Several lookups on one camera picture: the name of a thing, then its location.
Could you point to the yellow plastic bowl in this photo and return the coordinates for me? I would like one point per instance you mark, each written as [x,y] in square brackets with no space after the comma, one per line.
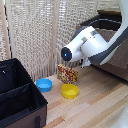
[69,90]

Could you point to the brown drawer cabinet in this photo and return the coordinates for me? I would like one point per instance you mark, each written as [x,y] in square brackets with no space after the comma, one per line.
[116,66]

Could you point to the blue plastic bowl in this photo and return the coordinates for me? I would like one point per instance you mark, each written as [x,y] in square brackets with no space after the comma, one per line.
[44,85]

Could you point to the red yellow snack box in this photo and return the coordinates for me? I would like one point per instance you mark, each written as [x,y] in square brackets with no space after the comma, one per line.
[67,74]

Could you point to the black fabric storage box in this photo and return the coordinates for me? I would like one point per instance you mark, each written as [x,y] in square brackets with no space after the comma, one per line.
[16,96]

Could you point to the woven bamboo screen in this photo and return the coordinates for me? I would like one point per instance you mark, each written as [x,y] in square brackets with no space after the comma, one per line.
[30,36]

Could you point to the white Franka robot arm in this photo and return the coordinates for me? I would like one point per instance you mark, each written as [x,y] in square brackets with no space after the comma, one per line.
[90,45]

